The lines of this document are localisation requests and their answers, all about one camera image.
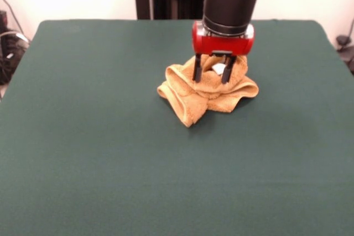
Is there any black equipment with cables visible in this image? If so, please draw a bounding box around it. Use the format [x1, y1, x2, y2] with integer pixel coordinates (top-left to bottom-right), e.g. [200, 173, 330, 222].
[0, 9, 30, 85]

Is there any yellow terry towel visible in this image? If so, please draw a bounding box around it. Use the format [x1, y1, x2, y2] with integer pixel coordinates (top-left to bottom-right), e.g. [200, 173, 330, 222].
[157, 53, 259, 128]

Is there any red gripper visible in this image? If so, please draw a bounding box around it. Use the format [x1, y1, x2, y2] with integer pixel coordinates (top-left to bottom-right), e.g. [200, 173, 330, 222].
[192, 20, 257, 85]

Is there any dark green tablecloth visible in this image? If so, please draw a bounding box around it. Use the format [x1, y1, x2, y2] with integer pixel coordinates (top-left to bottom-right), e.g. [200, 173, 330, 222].
[0, 19, 354, 236]

